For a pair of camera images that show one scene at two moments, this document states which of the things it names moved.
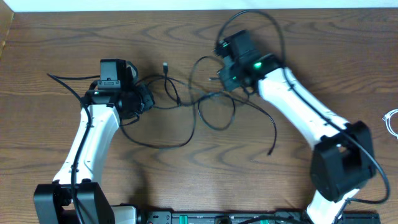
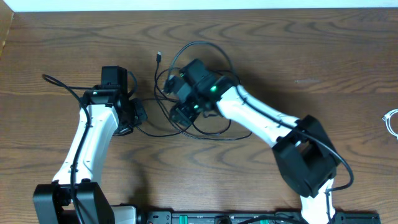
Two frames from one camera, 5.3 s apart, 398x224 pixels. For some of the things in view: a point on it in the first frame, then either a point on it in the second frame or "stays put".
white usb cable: (386, 119) stays put
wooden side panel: (6, 18) stays put
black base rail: (251, 218) stays put
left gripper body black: (143, 98) to (137, 114)
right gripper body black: (232, 81) to (189, 109)
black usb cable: (165, 68) to (158, 58)
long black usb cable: (193, 110) to (247, 134)
